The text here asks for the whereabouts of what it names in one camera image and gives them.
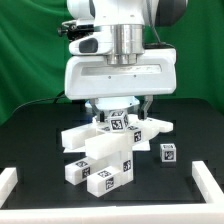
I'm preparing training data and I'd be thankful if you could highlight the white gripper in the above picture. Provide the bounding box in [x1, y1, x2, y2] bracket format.
[65, 48, 176, 122]

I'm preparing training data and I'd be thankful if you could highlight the white chair back part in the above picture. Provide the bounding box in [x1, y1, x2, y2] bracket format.
[61, 114, 173, 160]

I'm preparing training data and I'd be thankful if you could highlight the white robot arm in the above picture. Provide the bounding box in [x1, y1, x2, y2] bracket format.
[65, 0, 188, 120]

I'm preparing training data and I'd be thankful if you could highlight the white sheet with tags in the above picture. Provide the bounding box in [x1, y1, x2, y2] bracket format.
[62, 140, 150, 154]

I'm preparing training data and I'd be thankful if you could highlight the green backdrop curtain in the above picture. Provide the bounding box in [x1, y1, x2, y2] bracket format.
[0, 0, 224, 124]

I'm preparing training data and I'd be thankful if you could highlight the white block far left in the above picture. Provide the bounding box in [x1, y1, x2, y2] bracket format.
[0, 167, 18, 208]

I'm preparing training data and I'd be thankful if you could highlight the black cable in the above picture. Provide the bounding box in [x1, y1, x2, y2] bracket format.
[13, 89, 68, 113]

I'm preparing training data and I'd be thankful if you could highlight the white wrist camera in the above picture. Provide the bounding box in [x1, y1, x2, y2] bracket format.
[69, 32, 112, 55]

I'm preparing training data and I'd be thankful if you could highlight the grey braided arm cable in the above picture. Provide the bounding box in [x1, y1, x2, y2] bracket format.
[144, 0, 176, 49]

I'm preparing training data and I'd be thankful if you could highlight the white frame border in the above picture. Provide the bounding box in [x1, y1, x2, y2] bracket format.
[0, 161, 224, 224]

